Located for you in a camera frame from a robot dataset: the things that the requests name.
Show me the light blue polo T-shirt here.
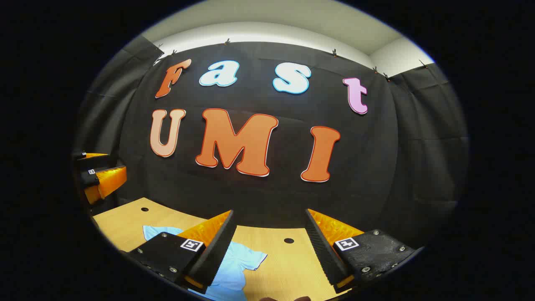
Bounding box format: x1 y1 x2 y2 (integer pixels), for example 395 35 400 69
142 225 268 301

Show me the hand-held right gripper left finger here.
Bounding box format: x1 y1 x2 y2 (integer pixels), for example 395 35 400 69
125 210 237 294

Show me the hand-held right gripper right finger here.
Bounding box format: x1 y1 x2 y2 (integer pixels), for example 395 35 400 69
304 208 420 294

